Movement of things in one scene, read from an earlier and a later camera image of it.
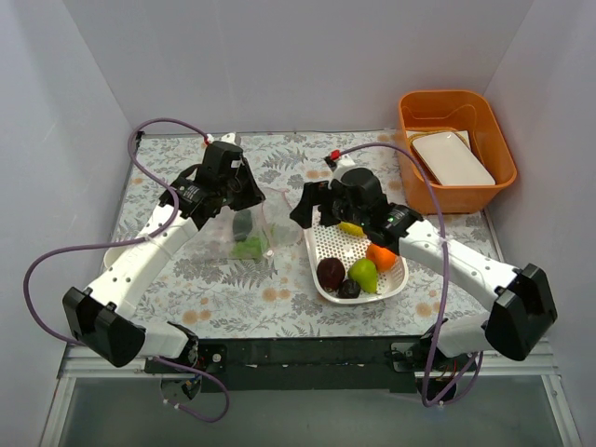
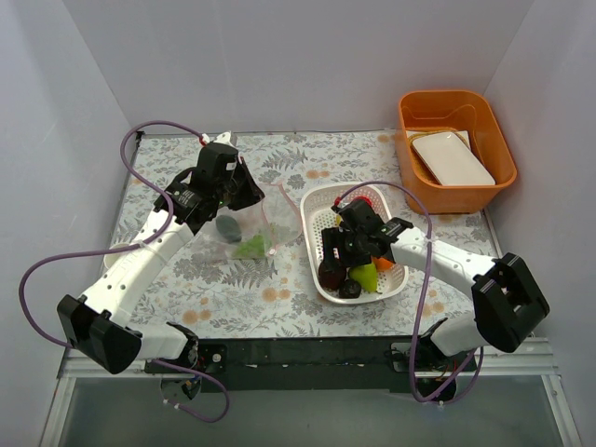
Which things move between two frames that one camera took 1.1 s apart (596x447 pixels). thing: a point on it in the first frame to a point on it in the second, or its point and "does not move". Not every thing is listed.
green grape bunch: [251, 248] does not move
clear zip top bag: [254, 232] does not move
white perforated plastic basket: [324, 240] does not move
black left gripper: [243, 192] does not move
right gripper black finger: [313, 192] to [334, 244]
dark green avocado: [242, 224] to [229, 228]
